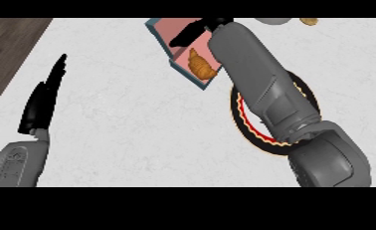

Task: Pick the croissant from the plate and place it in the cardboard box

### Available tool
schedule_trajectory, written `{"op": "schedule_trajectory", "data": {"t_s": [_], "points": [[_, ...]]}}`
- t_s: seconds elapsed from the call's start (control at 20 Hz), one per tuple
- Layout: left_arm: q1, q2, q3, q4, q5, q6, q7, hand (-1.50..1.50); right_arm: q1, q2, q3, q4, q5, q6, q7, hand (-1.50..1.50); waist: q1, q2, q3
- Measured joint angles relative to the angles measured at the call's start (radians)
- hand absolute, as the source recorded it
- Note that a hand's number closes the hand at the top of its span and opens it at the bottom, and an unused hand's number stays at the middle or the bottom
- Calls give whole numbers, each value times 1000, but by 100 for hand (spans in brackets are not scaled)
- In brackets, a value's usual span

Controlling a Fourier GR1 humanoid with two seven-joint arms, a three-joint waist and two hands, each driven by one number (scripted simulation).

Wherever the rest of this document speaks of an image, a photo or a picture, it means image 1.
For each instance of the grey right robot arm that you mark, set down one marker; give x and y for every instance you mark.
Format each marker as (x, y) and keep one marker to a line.
(274, 101)

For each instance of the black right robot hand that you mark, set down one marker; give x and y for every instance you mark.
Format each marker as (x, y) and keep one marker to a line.
(189, 33)

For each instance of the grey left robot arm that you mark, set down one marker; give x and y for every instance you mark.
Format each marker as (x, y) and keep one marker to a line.
(22, 161)

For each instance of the grey round object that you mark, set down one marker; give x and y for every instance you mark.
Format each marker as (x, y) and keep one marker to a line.
(271, 21)

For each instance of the dark wooden surface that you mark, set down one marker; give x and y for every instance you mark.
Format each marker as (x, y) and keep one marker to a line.
(16, 46)

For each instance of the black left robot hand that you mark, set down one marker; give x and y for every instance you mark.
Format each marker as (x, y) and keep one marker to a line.
(40, 99)

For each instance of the black plate with red rim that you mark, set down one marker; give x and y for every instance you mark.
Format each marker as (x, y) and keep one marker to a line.
(246, 127)

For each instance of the tan round object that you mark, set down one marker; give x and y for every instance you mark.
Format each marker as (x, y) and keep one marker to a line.
(308, 21)

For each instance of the pink box with teal rim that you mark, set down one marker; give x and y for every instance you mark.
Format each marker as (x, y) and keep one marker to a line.
(181, 46)

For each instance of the golden brown croissant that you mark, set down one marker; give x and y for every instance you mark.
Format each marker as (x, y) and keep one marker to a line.
(200, 65)

